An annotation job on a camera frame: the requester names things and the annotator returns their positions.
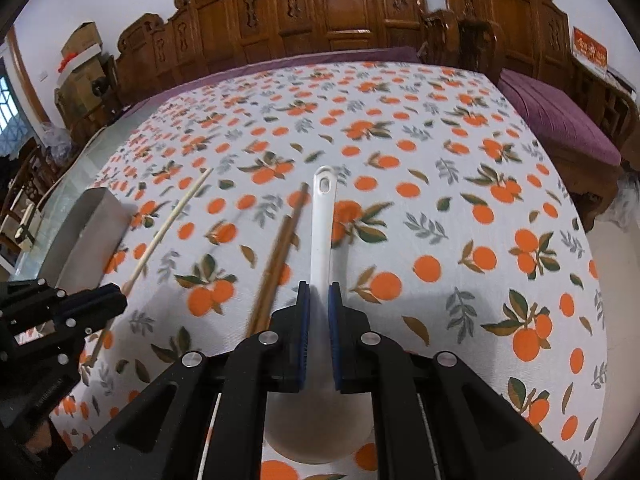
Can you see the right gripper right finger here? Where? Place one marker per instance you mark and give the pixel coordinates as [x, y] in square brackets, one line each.
[434, 418]

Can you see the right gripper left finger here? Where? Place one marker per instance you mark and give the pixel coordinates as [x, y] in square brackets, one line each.
[204, 417]

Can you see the white ceramic spoon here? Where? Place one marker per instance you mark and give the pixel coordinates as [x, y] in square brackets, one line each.
[319, 425]

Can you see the grey metal tray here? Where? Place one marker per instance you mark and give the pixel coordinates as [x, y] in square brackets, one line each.
[86, 241]

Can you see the light bamboo chopstick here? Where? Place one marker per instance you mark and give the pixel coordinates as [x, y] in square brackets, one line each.
[158, 237]

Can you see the dark brown wooden chopstick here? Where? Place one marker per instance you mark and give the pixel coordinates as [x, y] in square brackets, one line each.
[297, 211]
[260, 315]

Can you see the orange print tablecloth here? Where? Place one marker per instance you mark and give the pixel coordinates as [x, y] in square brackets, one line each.
[452, 230]

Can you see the window with grille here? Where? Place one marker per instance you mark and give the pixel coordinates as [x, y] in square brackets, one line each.
[15, 130]

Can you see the cardboard box stack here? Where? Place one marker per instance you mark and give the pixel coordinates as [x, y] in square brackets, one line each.
[84, 92]

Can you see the purple seat cushion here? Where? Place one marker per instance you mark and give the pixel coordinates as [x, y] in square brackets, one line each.
[553, 116]

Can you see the carved wooden bench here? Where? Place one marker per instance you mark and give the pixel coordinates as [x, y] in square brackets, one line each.
[204, 37]

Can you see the carved wooden armchair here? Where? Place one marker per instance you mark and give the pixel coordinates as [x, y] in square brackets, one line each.
[528, 37]

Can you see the red greeting card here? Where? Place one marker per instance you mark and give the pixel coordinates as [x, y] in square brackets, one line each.
[594, 52]

